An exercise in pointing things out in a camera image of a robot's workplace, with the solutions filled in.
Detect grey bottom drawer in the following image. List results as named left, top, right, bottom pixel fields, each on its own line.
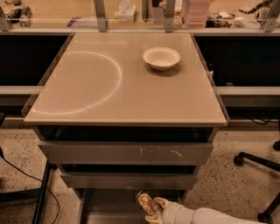
left=77, top=189, right=185, bottom=224

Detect grey top drawer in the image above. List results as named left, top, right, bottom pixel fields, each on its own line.
left=38, top=141, right=213, bottom=166

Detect right metal bracket post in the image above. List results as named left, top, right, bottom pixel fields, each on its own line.
left=164, top=0, right=176, bottom=32

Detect left metal bracket post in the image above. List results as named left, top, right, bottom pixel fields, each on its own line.
left=93, top=0, right=107, bottom=32

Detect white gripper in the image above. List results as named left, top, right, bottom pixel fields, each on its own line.
left=145, top=197, right=194, bottom=224

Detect white paper bowl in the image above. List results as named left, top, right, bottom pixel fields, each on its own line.
left=143, top=47, right=181, bottom=71

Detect black office chair base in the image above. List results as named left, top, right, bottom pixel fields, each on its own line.
left=234, top=122, right=280, bottom=224

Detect orange soda can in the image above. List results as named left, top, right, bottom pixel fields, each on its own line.
left=136, top=191, right=163, bottom=216

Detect white tissue box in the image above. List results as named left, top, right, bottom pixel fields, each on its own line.
left=117, top=0, right=137, bottom=22

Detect pink stacked trays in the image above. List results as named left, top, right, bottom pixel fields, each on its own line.
left=180, top=0, right=214, bottom=28

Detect black metal stand leg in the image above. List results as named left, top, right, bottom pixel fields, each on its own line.
left=32, top=162, right=51, bottom=224

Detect grey middle drawer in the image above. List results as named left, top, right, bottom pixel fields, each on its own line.
left=61, top=172, right=197, bottom=190

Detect grey drawer cabinet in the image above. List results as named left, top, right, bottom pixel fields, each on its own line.
left=20, top=31, right=230, bottom=224

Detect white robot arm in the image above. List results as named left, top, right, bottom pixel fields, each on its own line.
left=139, top=195, right=261, bottom=224

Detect grey drawer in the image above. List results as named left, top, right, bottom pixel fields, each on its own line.
left=77, top=189, right=185, bottom=224
left=38, top=141, right=213, bottom=166
left=61, top=172, right=197, bottom=190

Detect black floor cable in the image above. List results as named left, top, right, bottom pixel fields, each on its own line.
left=0, top=148, right=60, bottom=224

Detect metal bracket post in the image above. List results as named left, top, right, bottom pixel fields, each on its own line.
left=93, top=0, right=107, bottom=32
left=164, top=0, right=176, bottom=32

